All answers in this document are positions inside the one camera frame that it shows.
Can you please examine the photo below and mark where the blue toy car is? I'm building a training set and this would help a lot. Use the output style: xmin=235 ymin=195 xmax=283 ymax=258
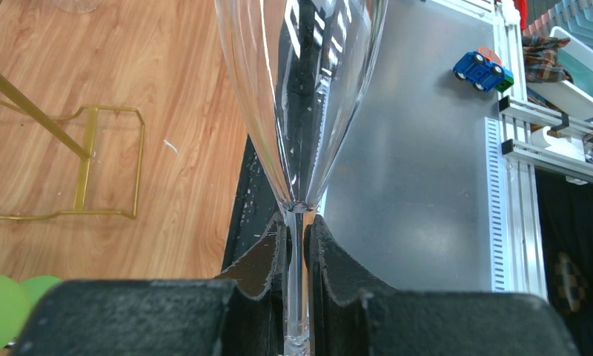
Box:
xmin=452 ymin=47 xmax=514 ymax=93

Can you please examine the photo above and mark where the gold wire glass rack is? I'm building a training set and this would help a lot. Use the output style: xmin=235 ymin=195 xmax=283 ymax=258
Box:
xmin=0 ymin=5 xmax=146 ymax=223

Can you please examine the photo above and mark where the clear wine glass rearmost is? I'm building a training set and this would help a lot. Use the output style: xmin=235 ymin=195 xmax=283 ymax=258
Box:
xmin=215 ymin=1 xmax=388 ymax=355

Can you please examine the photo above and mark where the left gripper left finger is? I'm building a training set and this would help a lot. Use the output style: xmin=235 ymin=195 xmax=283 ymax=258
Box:
xmin=10 ymin=214 xmax=286 ymax=355

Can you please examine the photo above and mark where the green wine glass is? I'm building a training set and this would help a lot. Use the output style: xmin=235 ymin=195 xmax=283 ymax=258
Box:
xmin=0 ymin=274 xmax=62 ymax=350

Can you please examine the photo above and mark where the white plastic bin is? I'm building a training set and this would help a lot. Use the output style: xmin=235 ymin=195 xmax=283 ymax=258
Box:
xmin=528 ymin=26 xmax=593 ymax=121

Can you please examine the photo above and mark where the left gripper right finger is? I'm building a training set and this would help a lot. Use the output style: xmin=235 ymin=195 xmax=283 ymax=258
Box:
xmin=306 ymin=216 xmax=578 ymax=355

